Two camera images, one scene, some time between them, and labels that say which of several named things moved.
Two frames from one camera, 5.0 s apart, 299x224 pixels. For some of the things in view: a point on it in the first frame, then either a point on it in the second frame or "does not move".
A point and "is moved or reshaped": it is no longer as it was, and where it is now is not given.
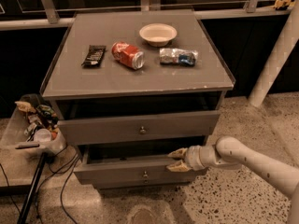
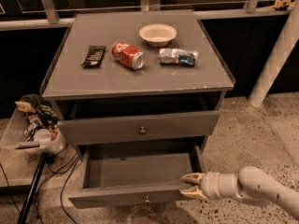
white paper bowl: (158, 35) does not move
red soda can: (128, 54) does not move
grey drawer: (131, 170) is moved or reshaped
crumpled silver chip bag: (177, 56) does not move
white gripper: (192, 158) to (211, 184)
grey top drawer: (139, 127) does not move
